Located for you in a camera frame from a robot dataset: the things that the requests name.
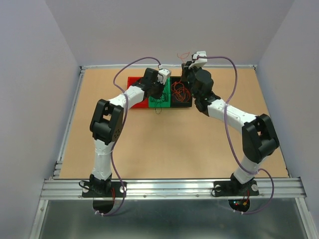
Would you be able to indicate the black plastic bin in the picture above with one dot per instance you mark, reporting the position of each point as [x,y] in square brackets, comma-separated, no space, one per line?
[180,93]

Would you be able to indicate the aluminium front rail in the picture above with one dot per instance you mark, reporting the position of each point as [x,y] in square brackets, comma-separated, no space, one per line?
[164,189]

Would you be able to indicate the green plastic bin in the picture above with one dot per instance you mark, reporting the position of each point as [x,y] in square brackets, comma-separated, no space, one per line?
[164,101]

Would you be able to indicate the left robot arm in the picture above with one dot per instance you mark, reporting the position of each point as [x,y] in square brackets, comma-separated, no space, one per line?
[107,123]

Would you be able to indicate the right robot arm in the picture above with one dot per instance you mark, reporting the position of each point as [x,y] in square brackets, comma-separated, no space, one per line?
[259,138]

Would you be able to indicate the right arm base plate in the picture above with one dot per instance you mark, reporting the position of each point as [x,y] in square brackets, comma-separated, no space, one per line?
[232,188]

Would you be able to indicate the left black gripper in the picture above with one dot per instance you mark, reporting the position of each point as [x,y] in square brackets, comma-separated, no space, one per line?
[161,87]

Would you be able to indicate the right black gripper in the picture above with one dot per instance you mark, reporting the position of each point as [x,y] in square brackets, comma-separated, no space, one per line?
[186,70]

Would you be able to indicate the red plastic bin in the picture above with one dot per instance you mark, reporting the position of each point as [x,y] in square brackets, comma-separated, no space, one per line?
[136,94]

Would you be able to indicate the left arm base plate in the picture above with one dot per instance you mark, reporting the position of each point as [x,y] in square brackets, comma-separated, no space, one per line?
[119,188]

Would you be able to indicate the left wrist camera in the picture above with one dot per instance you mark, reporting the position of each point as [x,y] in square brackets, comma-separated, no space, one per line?
[163,75]

